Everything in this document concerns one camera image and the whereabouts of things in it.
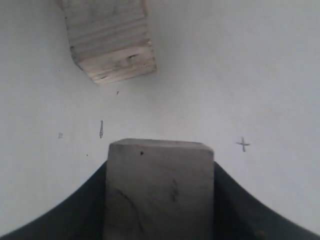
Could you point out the layered plywood cube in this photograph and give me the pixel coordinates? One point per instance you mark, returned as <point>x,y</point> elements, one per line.
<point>109,40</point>

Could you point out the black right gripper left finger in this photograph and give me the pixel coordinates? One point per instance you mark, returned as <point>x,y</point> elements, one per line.
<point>78,217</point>

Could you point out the smallest wooden cube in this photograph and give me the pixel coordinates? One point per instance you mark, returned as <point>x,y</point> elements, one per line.
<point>159,190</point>

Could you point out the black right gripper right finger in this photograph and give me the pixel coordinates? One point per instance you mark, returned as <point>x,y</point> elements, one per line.
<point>238,215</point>

